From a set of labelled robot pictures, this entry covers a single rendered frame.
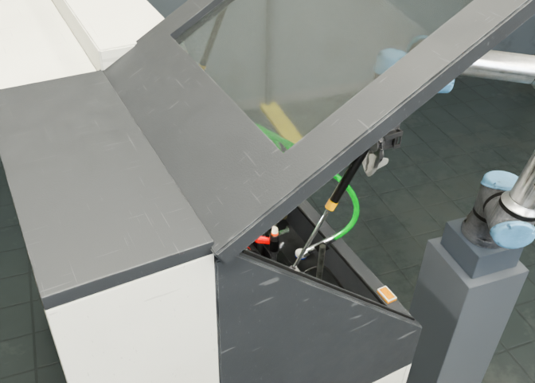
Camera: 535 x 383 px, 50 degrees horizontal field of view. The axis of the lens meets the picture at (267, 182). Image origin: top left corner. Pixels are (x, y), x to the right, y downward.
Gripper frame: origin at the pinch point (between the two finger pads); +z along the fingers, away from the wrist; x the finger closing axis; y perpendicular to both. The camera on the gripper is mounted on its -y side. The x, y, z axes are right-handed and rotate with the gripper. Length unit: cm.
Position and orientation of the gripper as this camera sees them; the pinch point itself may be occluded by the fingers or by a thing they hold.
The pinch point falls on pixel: (366, 172)
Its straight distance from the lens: 163.6
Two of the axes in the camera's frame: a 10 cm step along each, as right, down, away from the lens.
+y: 8.8, -2.6, 3.9
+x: -4.7, -5.5, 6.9
